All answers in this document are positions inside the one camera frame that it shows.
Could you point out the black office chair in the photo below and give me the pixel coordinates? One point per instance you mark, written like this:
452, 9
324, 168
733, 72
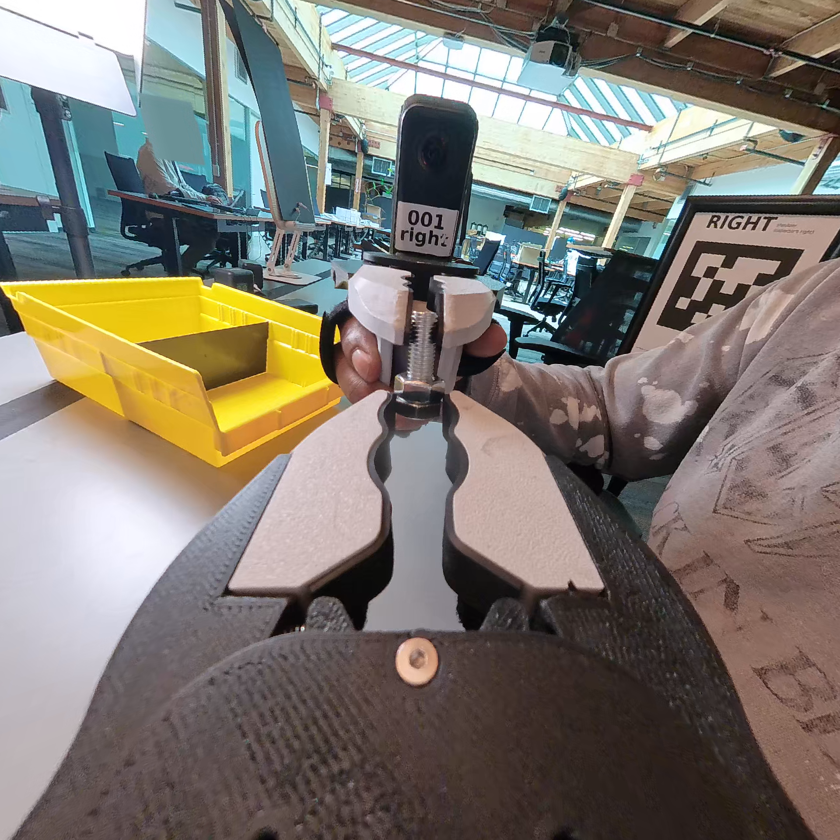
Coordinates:
604, 308

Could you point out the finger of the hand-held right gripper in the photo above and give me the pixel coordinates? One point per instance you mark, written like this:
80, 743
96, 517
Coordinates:
469, 305
377, 298

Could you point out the ceiling projector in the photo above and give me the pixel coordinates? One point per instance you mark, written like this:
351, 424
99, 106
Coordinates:
548, 56

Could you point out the steel hex nut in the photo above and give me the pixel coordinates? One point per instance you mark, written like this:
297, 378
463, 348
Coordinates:
420, 386

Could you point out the yellow plastic bin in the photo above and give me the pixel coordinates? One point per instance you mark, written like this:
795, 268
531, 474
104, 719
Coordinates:
79, 328

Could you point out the person's spattered grey sweatshirt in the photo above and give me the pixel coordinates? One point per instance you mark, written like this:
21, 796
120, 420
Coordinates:
754, 590

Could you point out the steel hex bolt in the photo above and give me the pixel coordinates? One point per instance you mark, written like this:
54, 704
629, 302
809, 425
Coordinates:
422, 348

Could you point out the person's right hand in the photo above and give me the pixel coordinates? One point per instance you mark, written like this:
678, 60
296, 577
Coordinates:
358, 361

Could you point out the black cube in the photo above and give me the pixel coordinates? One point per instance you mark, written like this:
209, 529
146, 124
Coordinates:
233, 279

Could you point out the black and white marker board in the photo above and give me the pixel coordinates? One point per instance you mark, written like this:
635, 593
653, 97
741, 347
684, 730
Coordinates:
722, 282

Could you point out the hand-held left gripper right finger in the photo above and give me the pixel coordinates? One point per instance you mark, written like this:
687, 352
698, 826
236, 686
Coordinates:
525, 518

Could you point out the brown office desk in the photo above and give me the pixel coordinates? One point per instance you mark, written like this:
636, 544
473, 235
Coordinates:
197, 208

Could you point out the person's right forearm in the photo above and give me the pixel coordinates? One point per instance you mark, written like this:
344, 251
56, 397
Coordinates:
656, 394

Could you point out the black bin divider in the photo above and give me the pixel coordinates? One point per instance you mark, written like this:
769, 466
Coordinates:
216, 354

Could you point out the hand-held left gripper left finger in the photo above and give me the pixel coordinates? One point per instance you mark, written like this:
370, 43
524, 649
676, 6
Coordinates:
315, 512

